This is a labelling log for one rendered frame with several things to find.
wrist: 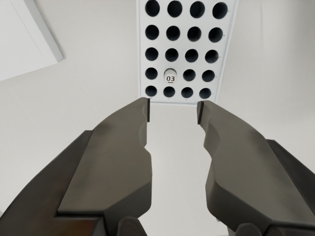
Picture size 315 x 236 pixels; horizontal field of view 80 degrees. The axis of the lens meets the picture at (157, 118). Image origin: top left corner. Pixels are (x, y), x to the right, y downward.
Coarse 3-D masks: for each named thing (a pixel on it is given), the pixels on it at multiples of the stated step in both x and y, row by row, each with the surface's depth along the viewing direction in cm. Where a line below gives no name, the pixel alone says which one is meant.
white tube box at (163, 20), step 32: (160, 0) 16; (192, 0) 16; (224, 0) 16; (160, 32) 17; (192, 32) 20; (224, 32) 17; (160, 64) 18; (192, 64) 18; (224, 64) 18; (160, 96) 20; (192, 96) 20
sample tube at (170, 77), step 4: (168, 68) 19; (172, 68) 19; (168, 72) 18; (172, 72) 18; (164, 76) 18; (168, 76) 18; (172, 76) 18; (176, 76) 18; (168, 80) 18; (172, 80) 18; (176, 80) 18; (168, 84) 18; (172, 84) 18
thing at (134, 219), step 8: (128, 216) 5; (120, 224) 5; (128, 224) 5; (136, 224) 5; (240, 224) 5; (248, 224) 5; (120, 232) 5; (128, 232) 5; (136, 232) 5; (144, 232) 5; (240, 232) 5; (248, 232) 5; (256, 232) 5
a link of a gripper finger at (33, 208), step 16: (80, 144) 8; (64, 160) 7; (48, 176) 6; (64, 176) 6; (32, 192) 6; (48, 192) 6; (64, 192) 6; (16, 208) 5; (32, 208) 5; (48, 208) 5; (0, 224) 5; (16, 224) 5; (32, 224) 5; (48, 224) 5; (64, 224) 5; (80, 224) 5; (96, 224) 5
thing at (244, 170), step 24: (216, 120) 9; (240, 120) 10; (216, 144) 9; (240, 144) 8; (264, 144) 8; (216, 168) 7; (240, 168) 7; (264, 168) 7; (216, 192) 6; (240, 192) 6; (264, 192) 6; (288, 192) 6; (216, 216) 7; (240, 216) 6; (264, 216) 5; (288, 216) 5; (312, 216) 5
